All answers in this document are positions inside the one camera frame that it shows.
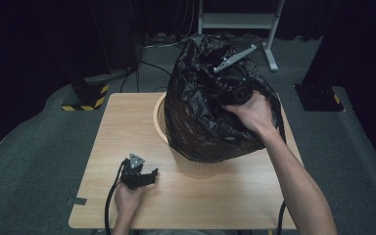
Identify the person's left hand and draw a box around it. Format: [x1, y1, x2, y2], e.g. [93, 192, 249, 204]
[114, 180, 147, 217]

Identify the beige plastic wastebasket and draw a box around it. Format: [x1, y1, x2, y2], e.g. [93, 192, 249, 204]
[153, 92, 224, 180]

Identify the person's right hand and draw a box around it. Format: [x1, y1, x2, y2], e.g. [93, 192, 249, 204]
[222, 90, 276, 138]

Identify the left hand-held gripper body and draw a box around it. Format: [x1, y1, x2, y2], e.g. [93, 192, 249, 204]
[119, 153, 151, 191]

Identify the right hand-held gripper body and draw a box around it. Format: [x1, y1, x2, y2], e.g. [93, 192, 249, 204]
[212, 44, 258, 106]

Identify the white metal stand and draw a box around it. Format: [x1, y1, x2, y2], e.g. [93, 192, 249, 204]
[197, 0, 287, 73]

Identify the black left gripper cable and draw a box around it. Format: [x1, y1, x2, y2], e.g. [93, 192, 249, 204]
[104, 159, 127, 235]

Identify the black stand base yellow mark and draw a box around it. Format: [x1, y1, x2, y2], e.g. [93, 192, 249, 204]
[294, 83, 346, 113]

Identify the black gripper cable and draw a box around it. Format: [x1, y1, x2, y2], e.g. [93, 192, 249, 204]
[104, 159, 127, 235]
[272, 93, 288, 235]

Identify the black stand base striped edge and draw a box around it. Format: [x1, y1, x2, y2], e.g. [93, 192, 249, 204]
[61, 75, 111, 113]

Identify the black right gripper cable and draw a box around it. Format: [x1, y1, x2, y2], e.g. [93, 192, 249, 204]
[272, 93, 288, 235]

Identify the black plastic garbage bag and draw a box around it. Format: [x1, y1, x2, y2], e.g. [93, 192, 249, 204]
[164, 33, 283, 164]

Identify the grey floor cable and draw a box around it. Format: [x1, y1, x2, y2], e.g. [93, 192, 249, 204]
[142, 31, 201, 51]

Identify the black floor cable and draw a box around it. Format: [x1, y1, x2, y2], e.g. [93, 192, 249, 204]
[119, 59, 174, 94]

